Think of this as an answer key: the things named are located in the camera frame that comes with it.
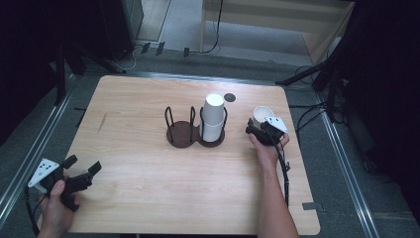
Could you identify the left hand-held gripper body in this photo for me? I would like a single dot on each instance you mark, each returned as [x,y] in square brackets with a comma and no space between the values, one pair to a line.
[43,172]

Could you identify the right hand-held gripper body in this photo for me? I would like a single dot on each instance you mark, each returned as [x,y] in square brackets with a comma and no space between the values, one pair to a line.
[275,127]

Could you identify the white paper cup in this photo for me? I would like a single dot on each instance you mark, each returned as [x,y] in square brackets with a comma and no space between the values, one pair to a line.
[263,114]

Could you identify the stack of white cups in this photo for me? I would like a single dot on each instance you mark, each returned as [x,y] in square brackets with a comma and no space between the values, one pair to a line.
[213,115]

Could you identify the dark brown cup holder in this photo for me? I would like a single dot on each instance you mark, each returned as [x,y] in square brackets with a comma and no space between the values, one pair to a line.
[181,134]

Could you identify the person's right hand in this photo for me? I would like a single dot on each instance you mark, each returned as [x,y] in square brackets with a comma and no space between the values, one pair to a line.
[269,155]

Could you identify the person's left hand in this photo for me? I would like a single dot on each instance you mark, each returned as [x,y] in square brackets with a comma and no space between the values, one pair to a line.
[56,214]

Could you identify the black tripod stand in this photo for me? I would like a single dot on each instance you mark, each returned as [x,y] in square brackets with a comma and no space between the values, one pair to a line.
[307,74]

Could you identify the black metal stand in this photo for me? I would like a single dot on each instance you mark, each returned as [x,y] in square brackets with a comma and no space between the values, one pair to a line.
[60,76]

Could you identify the grey tape strip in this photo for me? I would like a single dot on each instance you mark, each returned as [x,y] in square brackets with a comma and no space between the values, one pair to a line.
[312,206]

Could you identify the light wooden shelf unit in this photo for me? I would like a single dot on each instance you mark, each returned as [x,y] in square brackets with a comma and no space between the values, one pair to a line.
[323,39]

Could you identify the black cabinet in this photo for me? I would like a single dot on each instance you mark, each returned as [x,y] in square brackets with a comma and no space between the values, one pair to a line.
[122,23]

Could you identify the aluminium floor rail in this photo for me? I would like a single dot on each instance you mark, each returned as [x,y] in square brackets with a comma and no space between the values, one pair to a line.
[350,172]
[29,155]

